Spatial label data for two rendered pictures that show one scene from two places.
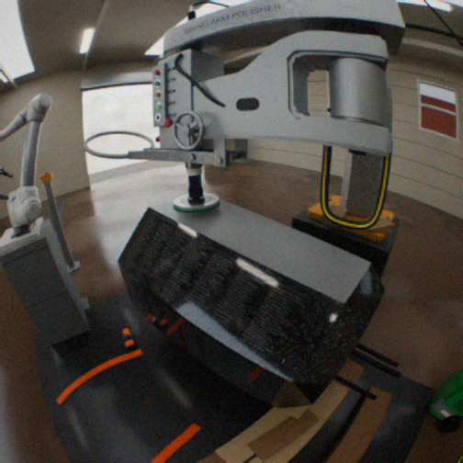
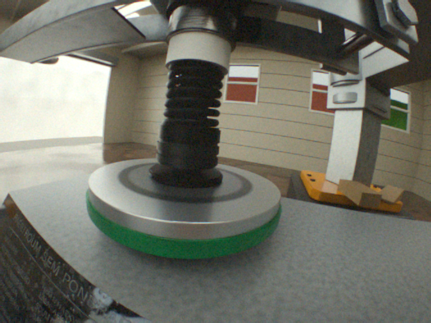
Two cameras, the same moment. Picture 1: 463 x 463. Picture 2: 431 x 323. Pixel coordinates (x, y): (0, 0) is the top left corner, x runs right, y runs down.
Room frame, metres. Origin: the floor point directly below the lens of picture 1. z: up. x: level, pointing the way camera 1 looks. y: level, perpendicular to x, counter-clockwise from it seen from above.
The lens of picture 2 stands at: (0.79, 0.23, 0.97)
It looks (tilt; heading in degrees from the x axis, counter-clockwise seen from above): 10 degrees down; 331
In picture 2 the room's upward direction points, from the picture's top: 6 degrees clockwise
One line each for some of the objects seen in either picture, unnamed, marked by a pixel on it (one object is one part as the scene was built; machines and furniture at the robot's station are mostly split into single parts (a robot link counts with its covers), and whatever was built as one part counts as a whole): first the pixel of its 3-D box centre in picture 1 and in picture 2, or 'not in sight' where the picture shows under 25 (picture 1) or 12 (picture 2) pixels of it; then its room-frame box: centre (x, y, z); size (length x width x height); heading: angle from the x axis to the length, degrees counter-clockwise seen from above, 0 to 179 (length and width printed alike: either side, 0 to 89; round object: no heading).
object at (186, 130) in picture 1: (194, 129); not in sight; (0.82, 0.13, 1.23); 0.15 x 0.10 x 0.15; 57
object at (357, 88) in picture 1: (357, 94); not in sight; (0.62, -0.39, 1.37); 0.19 x 0.19 x 0.20
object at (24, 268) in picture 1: (45, 284); not in sight; (0.86, 1.35, 0.40); 0.50 x 0.50 x 0.80; 40
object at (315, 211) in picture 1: (355, 213); (346, 187); (1.15, -0.77, 0.76); 0.49 x 0.49 x 0.05; 43
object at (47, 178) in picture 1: (57, 223); not in sight; (1.65, 1.81, 0.54); 0.20 x 0.20 x 1.09; 43
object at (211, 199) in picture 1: (196, 200); (185, 181); (0.98, 0.16, 0.90); 0.21 x 0.21 x 0.01
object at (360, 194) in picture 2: (334, 215); (358, 191); (1.01, -0.55, 0.81); 0.20 x 0.10 x 0.05; 141
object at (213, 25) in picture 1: (265, 27); not in sight; (0.79, -0.13, 1.64); 0.96 x 0.25 x 0.17; 57
